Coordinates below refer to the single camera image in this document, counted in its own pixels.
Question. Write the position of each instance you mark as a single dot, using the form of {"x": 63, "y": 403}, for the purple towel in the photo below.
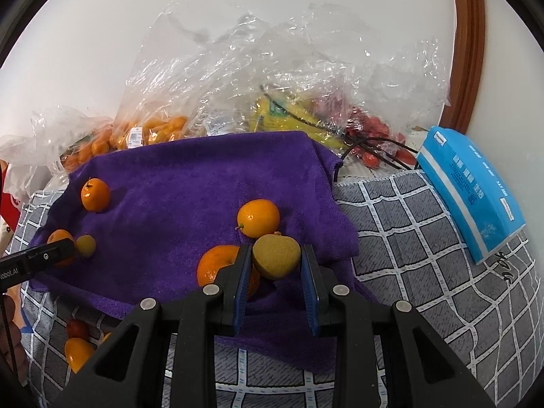
{"x": 172, "y": 202}

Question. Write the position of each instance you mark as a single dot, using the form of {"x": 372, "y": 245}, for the orange front large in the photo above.
{"x": 223, "y": 256}

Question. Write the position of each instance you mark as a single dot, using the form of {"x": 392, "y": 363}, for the large clear plastic bag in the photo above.
{"x": 208, "y": 67}

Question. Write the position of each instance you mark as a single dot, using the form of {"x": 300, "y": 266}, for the small orange mandarin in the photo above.
{"x": 77, "y": 352}

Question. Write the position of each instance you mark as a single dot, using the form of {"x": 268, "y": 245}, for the yellow-green small fruit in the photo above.
{"x": 86, "y": 245}

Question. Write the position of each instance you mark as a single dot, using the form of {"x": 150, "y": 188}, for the round orange mandarin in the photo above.
{"x": 257, "y": 218}

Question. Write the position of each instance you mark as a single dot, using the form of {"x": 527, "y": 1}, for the pale green small fruit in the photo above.
{"x": 276, "y": 256}

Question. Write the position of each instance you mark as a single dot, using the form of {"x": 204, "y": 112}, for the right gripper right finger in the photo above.
{"x": 334, "y": 310}

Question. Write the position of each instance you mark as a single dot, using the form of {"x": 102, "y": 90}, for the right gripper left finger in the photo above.
{"x": 214, "y": 309}

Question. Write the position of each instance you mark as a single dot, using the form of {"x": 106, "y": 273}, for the bag of mandarins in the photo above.
{"x": 60, "y": 137}

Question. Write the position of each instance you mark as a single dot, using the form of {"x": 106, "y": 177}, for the small orange kumquat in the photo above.
{"x": 65, "y": 254}

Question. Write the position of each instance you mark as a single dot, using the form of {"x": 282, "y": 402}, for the grey checkered star blanket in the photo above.
{"x": 491, "y": 314}

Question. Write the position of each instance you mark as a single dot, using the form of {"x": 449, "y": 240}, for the red paper shopping bag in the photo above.
{"x": 10, "y": 207}

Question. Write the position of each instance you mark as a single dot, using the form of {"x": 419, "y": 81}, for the blue tissue pack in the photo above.
{"x": 481, "y": 204}

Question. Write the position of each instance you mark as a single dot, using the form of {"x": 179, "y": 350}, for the brown wooden door frame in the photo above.
{"x": 468, "y": 57}

